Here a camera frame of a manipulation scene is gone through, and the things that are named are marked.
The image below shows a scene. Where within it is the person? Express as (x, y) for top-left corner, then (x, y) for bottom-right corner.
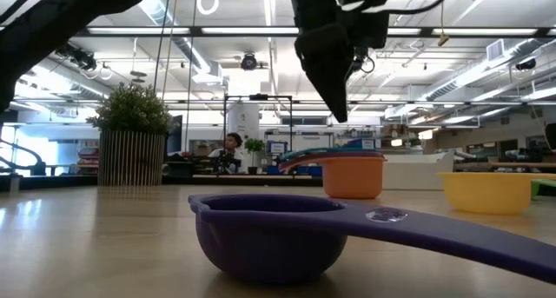
(208, 131), (245, 175)

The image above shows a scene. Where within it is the white plastic basket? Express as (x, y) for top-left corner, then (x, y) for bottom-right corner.
(381, 149), (456, 191)

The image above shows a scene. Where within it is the orange measuring cup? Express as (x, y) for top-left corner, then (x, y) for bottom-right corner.
(321, 156), (387, 200)

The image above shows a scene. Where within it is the long ceiling light bar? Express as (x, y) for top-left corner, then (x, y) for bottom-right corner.
(0, 25), (556, 38)

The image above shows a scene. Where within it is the red measuring cup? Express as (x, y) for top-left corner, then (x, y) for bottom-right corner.
(278, 152), (387, 173)

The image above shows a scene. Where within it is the yellow measuring cup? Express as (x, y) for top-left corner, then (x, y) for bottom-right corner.
(436, 171), (556, 215)

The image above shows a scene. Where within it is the white hanging ring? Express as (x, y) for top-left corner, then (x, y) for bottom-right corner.
(195, 0), (220, 17)

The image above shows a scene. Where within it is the black ceiling-mounted camera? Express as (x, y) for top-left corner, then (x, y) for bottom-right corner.
(352, 50), (375, 74)
(241, 52), (259, 71)
(56, 43), (97, 72)

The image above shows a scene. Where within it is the silver air duct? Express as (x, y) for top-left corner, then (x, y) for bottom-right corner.
(423, 36), (556, 103)

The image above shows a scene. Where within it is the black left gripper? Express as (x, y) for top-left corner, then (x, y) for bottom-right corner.
(286, 0), (354, 123)

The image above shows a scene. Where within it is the yellow hanging cord connector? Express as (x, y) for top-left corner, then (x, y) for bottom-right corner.
(437, 0), (451, 47)

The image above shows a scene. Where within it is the potted plant in slatted pot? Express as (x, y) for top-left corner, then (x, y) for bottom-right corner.
(85, 83), (173, 189)

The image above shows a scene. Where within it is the white round column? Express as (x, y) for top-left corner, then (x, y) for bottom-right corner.
(225, 102), (261, 174)

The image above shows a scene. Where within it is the black curved hose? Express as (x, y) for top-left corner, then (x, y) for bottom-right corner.
(0, 139), (48, 177)

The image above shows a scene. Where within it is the black hanging cable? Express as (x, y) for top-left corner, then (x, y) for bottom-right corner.
(184, 0), (199, 151)
(152, 0), (174, 94)

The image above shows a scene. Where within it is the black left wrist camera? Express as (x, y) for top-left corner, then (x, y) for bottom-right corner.
(336, 0), (394, 51)

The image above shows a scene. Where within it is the tan hanging cord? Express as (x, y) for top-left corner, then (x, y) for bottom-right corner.
(161, 0), (180, 104)

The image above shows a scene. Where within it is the black left wrist camera cable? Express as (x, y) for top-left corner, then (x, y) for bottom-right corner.
(388, 0), (453, 16)

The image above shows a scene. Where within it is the black metal frame stand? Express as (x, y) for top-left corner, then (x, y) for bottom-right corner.
(222, 93), (294, 177)

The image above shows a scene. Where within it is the red storage bin rack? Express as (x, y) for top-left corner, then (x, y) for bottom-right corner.
(76, 146), (100, 176)

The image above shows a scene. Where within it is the dark blue measuring cup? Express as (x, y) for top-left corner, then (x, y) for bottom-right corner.
(187, 193), (556, 286)

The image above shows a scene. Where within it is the green measuring cup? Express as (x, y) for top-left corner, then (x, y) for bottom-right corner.
(530, 178), (556, 199)

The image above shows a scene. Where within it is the small potted tree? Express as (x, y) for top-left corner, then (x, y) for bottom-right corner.
(243, 137), (267, 174)

